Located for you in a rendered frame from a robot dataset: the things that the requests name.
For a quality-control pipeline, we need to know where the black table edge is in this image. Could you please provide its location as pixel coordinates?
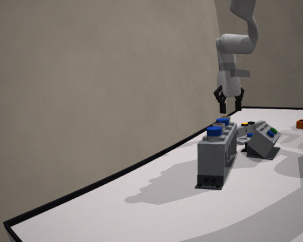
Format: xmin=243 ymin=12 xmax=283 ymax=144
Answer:
xmin=3 ymin=106 xmax=303 ymax=242

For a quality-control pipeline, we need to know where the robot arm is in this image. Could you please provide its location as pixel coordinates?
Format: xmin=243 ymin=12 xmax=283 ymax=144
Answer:
xmin=216 ymin=0 xmax=259 ymax=77

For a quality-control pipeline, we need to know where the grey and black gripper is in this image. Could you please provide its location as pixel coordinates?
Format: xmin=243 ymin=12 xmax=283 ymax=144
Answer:
xmin=214 ymin=70 xmax=244 ymax=114

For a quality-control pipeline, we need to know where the grey button panel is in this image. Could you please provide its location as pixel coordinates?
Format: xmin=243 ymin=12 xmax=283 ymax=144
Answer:
xmin=241 ymin=122 xmax=281 ymax=160

